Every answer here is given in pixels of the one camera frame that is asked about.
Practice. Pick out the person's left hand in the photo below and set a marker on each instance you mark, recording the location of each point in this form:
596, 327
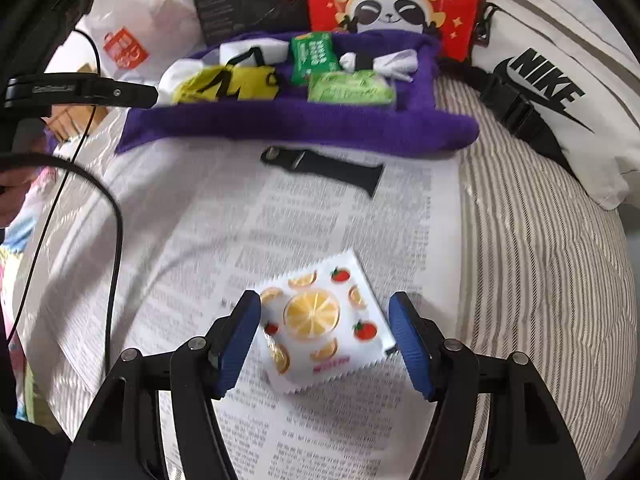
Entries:
10, 200

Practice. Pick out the black headphone box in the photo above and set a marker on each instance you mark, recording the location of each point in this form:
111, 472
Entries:
225, 5

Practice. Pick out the purple fabric storage box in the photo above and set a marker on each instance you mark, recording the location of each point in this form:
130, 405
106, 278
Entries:
300, 125

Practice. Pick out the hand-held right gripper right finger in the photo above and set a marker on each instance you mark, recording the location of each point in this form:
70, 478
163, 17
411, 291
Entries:
412, 345

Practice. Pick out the newspaper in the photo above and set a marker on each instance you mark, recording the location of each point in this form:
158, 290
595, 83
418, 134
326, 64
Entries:
280, 220

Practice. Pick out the white plastic bag orange print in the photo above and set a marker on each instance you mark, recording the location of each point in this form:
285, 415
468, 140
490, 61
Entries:
150, 15

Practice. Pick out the red paper bag panda print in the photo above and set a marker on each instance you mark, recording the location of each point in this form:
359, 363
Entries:
325, 0

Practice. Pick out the brown cardboard box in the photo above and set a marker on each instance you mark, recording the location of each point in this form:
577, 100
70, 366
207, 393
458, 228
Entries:
70, 120

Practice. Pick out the white packet fruit print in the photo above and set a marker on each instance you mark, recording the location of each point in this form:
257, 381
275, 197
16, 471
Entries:
320, 320

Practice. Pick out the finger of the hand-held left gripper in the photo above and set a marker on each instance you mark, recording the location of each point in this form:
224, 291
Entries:
100, 91

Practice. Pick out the yellow black white sock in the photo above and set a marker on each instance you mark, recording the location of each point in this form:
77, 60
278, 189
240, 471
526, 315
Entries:
225, 87

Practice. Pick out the white waist bag black logo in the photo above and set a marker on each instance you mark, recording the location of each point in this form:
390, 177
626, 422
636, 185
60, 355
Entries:
575, 35

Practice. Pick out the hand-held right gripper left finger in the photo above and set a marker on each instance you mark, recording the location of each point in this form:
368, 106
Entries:
240, 340

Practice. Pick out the green packet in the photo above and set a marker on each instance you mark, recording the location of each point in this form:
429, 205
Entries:
350, 87
312, 57

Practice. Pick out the floral printed cloth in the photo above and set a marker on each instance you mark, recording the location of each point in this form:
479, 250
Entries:
20, 260

